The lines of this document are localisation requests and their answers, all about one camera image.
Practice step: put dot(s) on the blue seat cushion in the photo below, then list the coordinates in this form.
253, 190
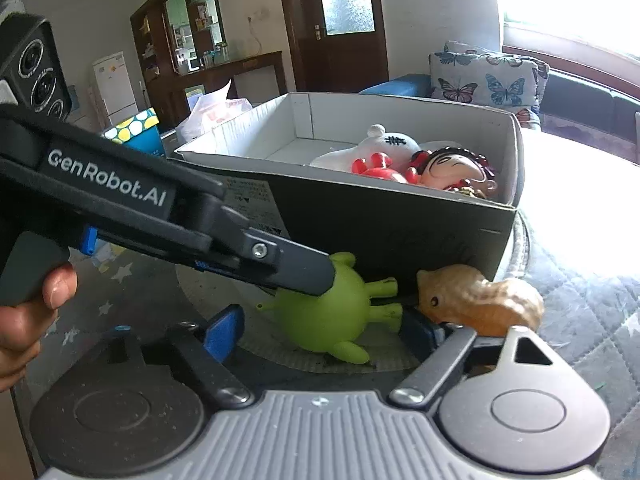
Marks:
395, 85

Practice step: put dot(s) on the dark wooden frame sofa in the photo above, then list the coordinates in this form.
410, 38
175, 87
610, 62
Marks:
590, 95

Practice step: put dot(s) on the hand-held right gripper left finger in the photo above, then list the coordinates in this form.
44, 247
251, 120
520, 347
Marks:
224, 332

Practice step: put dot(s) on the dark wooden display cabinet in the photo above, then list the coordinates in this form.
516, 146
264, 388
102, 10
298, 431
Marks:
155, 50

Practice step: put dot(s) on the tan peanut-shaped animal toy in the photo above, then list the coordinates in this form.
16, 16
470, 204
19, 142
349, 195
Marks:
490, 300

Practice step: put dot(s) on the white plastic bag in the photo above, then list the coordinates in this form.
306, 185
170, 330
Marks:
210, 115

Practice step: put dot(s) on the cartoon doll head figure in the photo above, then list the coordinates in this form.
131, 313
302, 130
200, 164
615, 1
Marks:
450, 170

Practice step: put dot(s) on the blue polka dot box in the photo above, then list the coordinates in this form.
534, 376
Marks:
145, 132

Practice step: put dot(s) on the white refrigerator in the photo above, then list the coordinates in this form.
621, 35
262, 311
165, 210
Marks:
115, 85

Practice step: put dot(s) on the person's left hand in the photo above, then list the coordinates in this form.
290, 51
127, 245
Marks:
30, 325

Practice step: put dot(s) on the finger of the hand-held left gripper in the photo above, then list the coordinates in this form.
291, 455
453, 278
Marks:
295, 270

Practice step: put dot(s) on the brown wooden glass door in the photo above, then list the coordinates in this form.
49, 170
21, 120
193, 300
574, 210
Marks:
345, 60

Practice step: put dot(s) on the butterfly print cushion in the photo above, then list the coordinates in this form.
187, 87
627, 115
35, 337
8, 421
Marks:
542, 72
480, 85

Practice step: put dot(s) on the black cardboard box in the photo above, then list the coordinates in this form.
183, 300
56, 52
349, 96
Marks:
375, 220

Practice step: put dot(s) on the white plush toy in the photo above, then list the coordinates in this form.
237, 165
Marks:
385, 144

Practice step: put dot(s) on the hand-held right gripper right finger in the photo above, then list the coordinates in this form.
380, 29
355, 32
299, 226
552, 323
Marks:
415, 332

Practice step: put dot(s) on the green rubber frog toy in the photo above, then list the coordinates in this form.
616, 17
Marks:
325, 320

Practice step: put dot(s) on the red crab toy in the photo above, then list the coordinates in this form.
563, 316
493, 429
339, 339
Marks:
381, 175

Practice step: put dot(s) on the grey star-print quilted tablecloth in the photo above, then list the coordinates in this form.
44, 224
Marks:
575, 310

